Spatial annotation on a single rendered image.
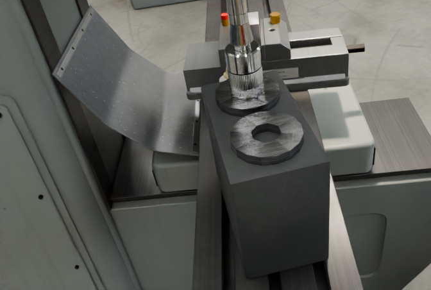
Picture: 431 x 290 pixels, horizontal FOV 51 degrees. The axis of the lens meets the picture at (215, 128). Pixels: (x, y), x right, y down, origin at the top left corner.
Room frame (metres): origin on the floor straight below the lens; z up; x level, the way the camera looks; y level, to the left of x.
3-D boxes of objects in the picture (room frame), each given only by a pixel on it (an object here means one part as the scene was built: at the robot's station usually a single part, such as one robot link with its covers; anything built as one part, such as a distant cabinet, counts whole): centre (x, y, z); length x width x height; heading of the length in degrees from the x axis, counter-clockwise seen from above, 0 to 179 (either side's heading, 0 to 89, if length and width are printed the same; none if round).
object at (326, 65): (0.88, -0.13, 0.97); 0.35 x 0.15 x 0.11; 81
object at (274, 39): (0.88, -0.16, 1.01); 0.12 x 0.06 x 0.04; 171
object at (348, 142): (0.88, -0.10, 0.78); 0.50 x 0.35 x 0.12; 83
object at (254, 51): (0.53, -0.05, 1.18); 0.05 x 0.05 x 0.01
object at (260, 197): (0.48, -0.06, 1.02); 0.22 x 0.12 x 0.20; 4
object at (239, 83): (0.53, -0.05, 1.15); 0.05 x 0.05 x 0.06
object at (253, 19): (0.89, -0.10, 1.03); 0.06 x 0.05 x 0.06; 171
